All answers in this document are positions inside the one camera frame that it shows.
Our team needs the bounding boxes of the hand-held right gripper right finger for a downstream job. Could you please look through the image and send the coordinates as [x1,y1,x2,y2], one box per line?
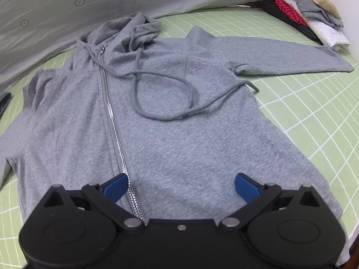
[219,173,320,232]

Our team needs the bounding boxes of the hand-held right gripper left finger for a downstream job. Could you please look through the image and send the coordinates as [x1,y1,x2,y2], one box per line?
[42,173,143,232]

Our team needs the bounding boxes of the grey zip hoodie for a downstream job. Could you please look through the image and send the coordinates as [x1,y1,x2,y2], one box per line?
[0,13,354,267]

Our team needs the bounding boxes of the blue denim jeans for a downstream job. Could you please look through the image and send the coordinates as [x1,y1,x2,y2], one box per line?
[0,92,13,118]

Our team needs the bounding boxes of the white folded garment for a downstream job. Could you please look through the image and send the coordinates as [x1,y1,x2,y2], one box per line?
[266,0,351,51]

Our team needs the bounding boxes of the grey carrot print sheet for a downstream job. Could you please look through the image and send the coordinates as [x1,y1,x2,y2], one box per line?
[0,0,270,87]

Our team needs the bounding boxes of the red knit garment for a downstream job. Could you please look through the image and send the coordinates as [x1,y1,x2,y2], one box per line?
[269,0,307,26]

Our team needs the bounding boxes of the grey folded garment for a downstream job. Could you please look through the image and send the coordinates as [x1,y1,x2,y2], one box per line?
[265,0,344,29]

